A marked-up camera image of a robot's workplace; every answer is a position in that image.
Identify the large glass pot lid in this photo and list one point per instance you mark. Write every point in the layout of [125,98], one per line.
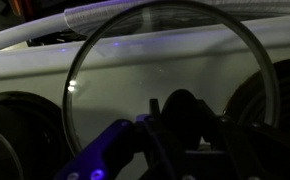
[181,113]

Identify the white electric stove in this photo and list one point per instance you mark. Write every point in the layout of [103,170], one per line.
[25,76]

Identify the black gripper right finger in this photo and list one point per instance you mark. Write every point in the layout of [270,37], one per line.
[261,150]

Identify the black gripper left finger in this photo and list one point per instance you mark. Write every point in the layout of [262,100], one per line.
[105,150]

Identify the small black saucepan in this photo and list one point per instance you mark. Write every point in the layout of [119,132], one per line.
[35,133]

